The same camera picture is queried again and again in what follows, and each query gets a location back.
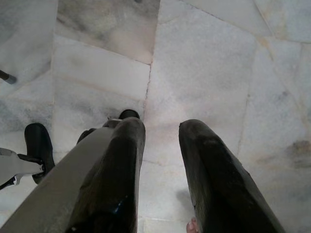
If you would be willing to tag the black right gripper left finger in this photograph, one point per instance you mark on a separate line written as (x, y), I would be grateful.
(114, 182)

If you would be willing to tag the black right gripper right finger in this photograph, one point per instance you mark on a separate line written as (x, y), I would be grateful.
(218, 189)

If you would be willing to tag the left robot leg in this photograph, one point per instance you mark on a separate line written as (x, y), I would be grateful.
(39, 140)

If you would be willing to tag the black metal furniture leg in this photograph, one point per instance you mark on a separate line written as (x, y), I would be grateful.
(9, 78)

